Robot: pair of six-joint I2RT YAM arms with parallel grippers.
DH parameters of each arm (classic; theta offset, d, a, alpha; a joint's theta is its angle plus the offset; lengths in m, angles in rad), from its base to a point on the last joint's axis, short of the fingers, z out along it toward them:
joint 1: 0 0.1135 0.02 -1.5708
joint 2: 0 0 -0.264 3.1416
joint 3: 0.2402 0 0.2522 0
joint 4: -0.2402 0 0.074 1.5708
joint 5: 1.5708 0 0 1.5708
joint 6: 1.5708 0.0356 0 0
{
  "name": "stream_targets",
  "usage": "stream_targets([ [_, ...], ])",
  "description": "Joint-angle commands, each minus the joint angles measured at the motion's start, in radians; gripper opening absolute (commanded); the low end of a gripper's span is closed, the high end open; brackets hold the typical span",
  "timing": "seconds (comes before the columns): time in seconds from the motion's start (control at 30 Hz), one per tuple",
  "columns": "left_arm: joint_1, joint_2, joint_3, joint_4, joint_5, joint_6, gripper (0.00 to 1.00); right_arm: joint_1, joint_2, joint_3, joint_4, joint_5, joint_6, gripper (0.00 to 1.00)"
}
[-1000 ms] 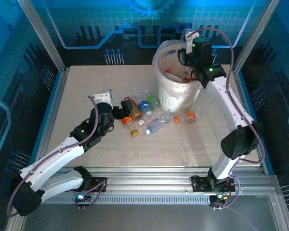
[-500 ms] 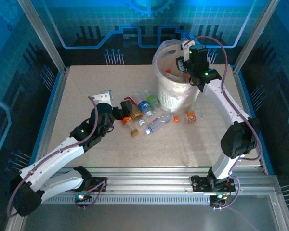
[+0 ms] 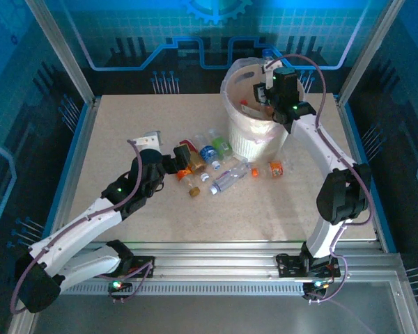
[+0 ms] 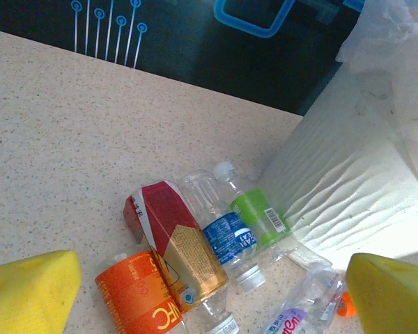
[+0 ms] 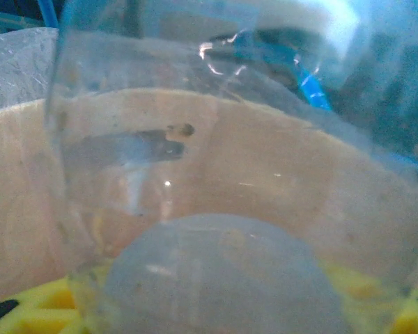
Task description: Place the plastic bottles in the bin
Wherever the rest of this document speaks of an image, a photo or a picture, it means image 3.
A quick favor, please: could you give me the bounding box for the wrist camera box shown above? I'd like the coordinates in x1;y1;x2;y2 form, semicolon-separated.
262;57;286;74
132;130;162;151

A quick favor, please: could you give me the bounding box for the clear bottle green neck label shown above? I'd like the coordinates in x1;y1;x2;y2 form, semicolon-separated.
242;104;263;118

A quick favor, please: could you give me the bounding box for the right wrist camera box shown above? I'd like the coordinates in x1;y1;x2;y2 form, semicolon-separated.
262;57;286;74

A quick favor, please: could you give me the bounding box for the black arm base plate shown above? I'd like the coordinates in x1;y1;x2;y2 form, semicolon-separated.
92;255;156;279
275;253;341;279

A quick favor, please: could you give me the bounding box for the slotted cable duct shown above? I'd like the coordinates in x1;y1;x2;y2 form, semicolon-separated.
40;282;307;296

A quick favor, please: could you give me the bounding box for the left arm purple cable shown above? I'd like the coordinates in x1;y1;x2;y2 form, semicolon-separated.
10;138;156;316

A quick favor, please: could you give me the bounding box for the white plastic bin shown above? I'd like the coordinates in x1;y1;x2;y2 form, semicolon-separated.
221;58;306;163

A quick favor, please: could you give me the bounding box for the small status light board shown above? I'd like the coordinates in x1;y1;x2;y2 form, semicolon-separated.
107;276;133;292
302;280;332;292

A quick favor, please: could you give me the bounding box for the orange label bottle gold cap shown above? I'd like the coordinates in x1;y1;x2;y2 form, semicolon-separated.
176;166;201;199

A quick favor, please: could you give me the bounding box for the clear water bottle purple label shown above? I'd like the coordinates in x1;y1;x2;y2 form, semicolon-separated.
208;161;250;196

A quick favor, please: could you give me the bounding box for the red and gold label bottle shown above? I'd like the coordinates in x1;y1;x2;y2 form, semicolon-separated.
179;138;210;182

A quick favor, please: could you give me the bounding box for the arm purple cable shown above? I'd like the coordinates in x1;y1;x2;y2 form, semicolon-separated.
264;54;374;304
10;138;156;316

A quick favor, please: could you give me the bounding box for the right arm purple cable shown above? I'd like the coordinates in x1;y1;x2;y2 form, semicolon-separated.
264;54;374;304

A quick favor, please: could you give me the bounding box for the small bottle blue label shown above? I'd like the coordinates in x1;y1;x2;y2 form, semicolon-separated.
194;134;221;171

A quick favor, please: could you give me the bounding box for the aluminium mounting rail beam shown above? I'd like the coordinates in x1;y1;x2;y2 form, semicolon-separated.
27;239;405;285

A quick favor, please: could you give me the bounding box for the aluminium table side rail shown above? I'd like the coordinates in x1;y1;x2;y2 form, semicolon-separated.
43;95;102;253
333;93;400;253

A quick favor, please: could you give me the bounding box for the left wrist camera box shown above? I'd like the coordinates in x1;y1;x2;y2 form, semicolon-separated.
132;130;162;151

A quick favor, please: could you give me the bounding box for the aluminium frame post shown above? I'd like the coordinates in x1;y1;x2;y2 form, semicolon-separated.
23;0;100;107
336;0;405;105

